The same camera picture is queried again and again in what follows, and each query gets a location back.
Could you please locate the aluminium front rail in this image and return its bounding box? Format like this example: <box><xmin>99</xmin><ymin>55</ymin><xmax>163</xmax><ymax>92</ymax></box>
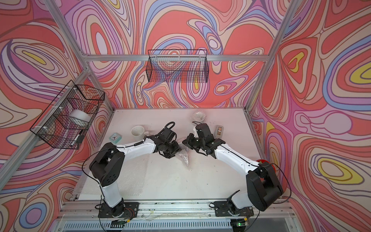
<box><xmin>57</xmin><ymin>199</ymin><xmax>297</xmax><ymax>220</ymax></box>

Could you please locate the black wire basket wall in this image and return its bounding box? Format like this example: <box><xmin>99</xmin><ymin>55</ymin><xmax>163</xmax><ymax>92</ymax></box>
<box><xmin>146</xmin><ymin>48</ymin><xmax>209</xmax><ymax>84</ymax></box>
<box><xmin>30</xmin><ymin>81</ymin><xmax>105</xmax><ymax>150</ymax></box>

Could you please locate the grey tape dispenser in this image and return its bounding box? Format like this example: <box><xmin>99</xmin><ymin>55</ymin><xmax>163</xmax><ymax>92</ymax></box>
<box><xmin>214</xmin><ymin>125</ymin><xmax>224</xmax><ymax>139</ymax></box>

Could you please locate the marker in wire basket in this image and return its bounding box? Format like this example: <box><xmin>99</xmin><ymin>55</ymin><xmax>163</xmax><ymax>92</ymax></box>
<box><xmin>71</xmin><ymin>134</ymin><xmax>84</xmax><ymax>147</ymax></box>

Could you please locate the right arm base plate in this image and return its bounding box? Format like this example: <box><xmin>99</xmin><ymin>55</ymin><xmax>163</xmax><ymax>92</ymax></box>
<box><xmin>209</xmin><ymin>201</ymin><xmax>254</xmax><ymax>218</ymax></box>

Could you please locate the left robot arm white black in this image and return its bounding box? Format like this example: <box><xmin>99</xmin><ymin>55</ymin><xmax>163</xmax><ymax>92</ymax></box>
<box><xmin>89</xmin><ymin>121</ymin><xmax>181</xmax><ymax>208</ymax></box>

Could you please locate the red cup of markers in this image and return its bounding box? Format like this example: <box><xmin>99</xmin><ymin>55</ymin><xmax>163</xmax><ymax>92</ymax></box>
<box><xmin>257</xmin><ymin>159</ymin><xmax>276</xmax><ymax>171</ymax></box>

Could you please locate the white tape roll in basket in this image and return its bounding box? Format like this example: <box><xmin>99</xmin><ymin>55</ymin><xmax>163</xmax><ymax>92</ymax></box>
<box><xmin>69</xmin><ymin>109</ymin><xmax>91</xmax><ymax>126</ymax></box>

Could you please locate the clear bubble wrap sheet bottom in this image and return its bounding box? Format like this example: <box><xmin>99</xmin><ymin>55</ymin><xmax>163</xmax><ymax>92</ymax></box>
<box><xmin>73</xmin><ymin>154</ymin><xmax>151</xmax><ymax>201</ymax></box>

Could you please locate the white ceramic mug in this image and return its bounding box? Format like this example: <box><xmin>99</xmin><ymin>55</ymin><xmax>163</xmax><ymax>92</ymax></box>
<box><xmin>130</xmin><ymin>125</ymin><xmax>149</xmax><ymax>142</ymax></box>

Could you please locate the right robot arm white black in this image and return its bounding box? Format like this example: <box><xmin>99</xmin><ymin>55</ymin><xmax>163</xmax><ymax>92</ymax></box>
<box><xmin>182</xmin><ymin>123</ymin><xmax>284</xmax><ymax>214</ymax></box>

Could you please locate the clear bubble wrap sheet top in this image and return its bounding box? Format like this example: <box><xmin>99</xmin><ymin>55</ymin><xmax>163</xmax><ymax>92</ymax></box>
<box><xmin>192</xmin><ymin>111</ymin><xmax>206</xmax><ymax>123</ymax></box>

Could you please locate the small teal alarm clock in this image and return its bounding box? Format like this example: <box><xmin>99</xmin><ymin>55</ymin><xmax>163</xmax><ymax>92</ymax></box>
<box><xmin>109</xmin><ymin>132</ymin><xmax>122</xmax><ymax>144</ymax></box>

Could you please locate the black wire basket left wall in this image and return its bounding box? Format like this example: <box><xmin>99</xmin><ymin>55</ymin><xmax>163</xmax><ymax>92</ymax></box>
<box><xmin>30</xmin><ymin>81</ymin><xmax>105</xmax><ymax>150</ymax></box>

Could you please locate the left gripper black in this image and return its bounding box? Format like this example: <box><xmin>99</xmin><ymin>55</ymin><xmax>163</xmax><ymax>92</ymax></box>
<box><xmin>163</xmin><ymin>140</ymin><xmax>184</xmax><ymax>159</ymax></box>

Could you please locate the clear bubble wrap sheet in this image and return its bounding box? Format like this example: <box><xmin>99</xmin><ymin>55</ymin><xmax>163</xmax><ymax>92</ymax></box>
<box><xmin>73</xmin><ymin>154</ymin><xmax>151</xmax><ymax>201</ymax></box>
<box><xmin>192</xmin><ymin>111</ymin><xmax>206</xmax><ymax>123</ymax></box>
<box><xmin>176</xmin><ymin>143</ymin><xmax>190</xmax><ymax>168</ymax></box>

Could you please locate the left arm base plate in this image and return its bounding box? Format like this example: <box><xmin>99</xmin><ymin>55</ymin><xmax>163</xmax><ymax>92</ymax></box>
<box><xmin>95</xmin><ymin>202</ymin><xmax>139</xmax><ymax>219</ymax></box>

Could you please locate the black wire basket back wall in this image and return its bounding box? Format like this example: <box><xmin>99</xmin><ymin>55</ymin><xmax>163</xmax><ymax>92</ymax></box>
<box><xmin>146</xmin><ymin>48</ymin><xmax>209</xmax><ymax>84</ymax></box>

